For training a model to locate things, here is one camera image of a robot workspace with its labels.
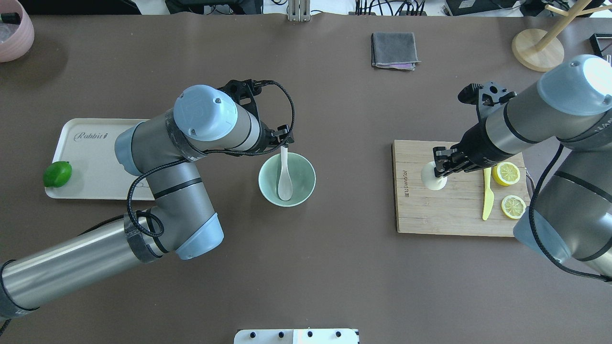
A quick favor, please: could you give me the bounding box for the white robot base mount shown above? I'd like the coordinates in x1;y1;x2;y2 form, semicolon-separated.
233;328;360;344

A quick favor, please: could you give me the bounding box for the lower lemon slice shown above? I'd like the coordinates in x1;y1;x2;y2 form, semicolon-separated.
501;194;527;220

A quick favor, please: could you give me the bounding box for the black wine glass rack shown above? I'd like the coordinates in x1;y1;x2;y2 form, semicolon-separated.
589;33;612;62

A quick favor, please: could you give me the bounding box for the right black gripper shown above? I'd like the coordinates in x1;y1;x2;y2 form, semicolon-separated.
433;123;500;178

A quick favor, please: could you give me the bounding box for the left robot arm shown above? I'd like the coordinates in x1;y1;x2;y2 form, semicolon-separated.
1;80;294;322

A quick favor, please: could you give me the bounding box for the grey folded cloth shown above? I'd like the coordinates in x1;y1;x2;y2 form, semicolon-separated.
371;32;420;71

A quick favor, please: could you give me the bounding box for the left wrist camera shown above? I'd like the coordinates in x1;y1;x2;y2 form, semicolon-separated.
217;80;263;120

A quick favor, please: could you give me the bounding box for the yellow plastic knife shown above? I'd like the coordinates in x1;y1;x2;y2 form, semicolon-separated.
481;167;494;221

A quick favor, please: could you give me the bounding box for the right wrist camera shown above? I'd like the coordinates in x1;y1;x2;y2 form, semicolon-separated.
457;81;517;123

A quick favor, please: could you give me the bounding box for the wooden mug tree stand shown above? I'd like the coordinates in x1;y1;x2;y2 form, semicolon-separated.
511;0;612;72

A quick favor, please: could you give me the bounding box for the pale green bowl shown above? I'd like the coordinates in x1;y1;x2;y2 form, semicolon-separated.
258;152;316;207

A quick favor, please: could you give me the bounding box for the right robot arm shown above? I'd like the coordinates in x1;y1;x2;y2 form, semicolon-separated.
422;54;612;284

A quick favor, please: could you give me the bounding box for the green lime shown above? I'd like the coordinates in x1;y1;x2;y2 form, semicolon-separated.
43;161;73;188

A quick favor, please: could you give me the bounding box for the pink bowl with ice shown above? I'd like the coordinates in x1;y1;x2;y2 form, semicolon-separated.
0;0;34;63

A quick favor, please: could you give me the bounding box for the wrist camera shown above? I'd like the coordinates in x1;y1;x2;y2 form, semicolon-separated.
217;80;263;120
457;81;517;123

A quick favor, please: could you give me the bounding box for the aluminium frame post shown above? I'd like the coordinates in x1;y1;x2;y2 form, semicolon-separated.
287;0;311;22

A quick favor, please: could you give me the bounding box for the white ceramic spoon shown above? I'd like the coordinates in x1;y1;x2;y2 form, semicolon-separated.
277;146;293;201

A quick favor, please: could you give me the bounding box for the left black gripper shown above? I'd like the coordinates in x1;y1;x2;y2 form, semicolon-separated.
249;122;295;154

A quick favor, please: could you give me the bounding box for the beige rabbit print tray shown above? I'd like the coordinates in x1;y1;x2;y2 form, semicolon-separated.
44;118;141;200

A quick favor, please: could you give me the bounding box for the upper lemon half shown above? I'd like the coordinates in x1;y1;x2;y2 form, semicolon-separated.
492;161;522;186

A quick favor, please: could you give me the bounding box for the bamboo cutting board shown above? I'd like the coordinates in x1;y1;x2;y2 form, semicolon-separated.
392;140;530;237

